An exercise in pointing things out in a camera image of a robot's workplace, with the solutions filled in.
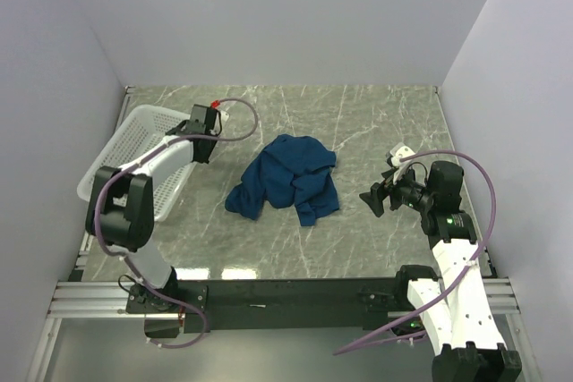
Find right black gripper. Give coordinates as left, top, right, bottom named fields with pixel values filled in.
left=359, top=163, right=435, bottom=216

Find white perforated plastic basket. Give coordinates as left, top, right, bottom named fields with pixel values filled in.
left=77, top=105, right=195, bottom=222

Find blue printed t-shirt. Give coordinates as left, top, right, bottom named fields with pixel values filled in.
left=225, top=134, right=340, bottom=227

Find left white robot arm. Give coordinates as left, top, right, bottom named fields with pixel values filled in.
left=85, top=103, right=222, bottom=312

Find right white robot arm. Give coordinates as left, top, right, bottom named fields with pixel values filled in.
left=360, top=161, right=522, bottom=381

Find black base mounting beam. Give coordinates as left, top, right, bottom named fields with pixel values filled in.
left=126, top=265, right=438, bottom=337

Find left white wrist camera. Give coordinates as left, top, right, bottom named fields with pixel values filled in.
left=210, top=100, right=230, bottom=122

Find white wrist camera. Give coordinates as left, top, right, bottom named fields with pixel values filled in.
left=210, top=100, right=230, bottom=122
left=386, top=142, right=414, bottom=168

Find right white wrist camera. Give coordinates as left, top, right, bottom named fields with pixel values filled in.
left=386, top=142, right=414, bottom=168

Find aluminium frame rails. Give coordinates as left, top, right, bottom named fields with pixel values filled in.
left=21, top=84, right=545, bottom=382

